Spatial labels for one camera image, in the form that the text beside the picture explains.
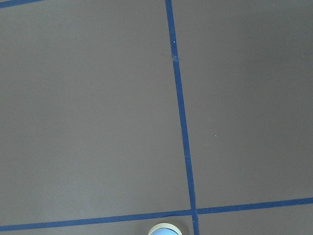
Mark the blue and cream call bell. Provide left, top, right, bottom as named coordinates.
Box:
left=148, top=223, right=182, bottom=235

